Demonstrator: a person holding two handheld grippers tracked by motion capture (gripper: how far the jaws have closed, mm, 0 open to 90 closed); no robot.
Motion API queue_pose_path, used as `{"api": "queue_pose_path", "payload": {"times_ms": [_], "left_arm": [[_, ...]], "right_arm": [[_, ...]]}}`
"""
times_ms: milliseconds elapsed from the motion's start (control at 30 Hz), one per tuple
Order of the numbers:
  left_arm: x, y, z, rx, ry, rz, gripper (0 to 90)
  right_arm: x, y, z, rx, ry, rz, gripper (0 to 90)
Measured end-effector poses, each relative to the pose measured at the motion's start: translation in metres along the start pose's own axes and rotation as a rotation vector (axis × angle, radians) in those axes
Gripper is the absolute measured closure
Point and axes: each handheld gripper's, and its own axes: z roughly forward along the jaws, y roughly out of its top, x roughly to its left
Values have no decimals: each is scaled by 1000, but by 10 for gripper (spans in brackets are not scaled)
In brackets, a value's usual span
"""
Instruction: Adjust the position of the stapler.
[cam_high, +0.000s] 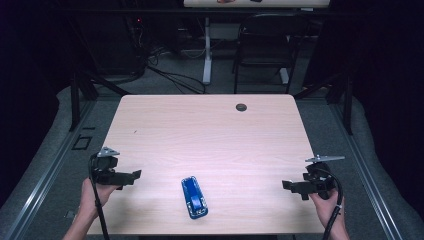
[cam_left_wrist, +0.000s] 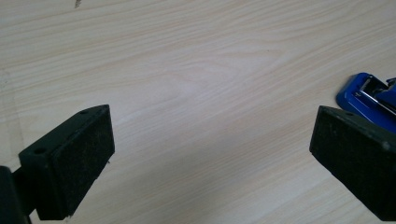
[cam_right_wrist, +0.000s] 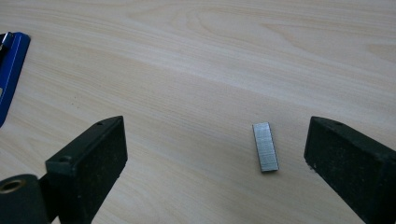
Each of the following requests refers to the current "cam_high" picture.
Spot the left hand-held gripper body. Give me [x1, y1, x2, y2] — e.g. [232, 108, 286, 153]
[90, 146, 135, 186]

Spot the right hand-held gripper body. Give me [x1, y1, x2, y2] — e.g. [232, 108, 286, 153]
[291, 154, 346, 194]

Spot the person's right hand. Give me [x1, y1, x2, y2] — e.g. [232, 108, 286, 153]
[309, 189, 346, 231]

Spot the person's left hand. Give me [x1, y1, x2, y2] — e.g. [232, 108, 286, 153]
[79, 178, 118, 221]

